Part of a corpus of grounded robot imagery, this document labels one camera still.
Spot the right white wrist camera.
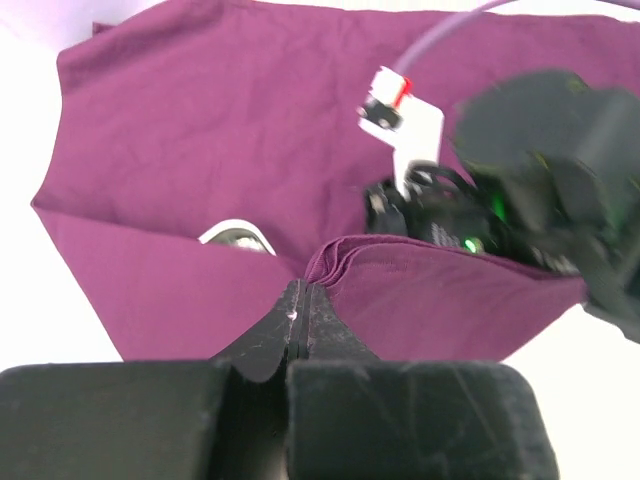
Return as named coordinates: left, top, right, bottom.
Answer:
left=357, top=66, right=444, bottom=198

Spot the stainless steel instrument tray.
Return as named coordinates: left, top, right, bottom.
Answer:
left=198, top=219, right=276, bottom=256

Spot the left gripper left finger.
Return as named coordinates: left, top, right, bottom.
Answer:
left=1, top=280, right=306, bottom=479

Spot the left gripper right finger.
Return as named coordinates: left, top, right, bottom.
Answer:
left=287, top=285, right=559, bottom=479

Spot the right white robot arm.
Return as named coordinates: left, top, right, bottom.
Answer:
left=359, top=69, right=639, bottom=341

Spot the purple surgical drape cloth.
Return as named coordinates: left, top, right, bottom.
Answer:
left=29, top=0, right=640, bottom=364

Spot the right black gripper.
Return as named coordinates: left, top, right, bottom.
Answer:
left=364, top=164, right=578, bottom=276

